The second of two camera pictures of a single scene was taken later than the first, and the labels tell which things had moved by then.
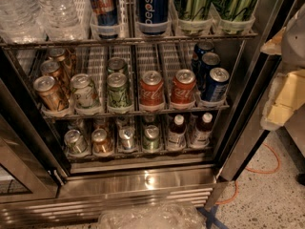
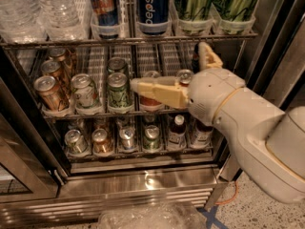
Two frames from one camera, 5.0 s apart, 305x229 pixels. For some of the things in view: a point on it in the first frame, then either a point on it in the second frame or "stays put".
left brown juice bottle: [176, 134] stays put
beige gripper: [294, 45] → [213, 94]
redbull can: [103, 6] stays put
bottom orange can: [102, 143] stays put
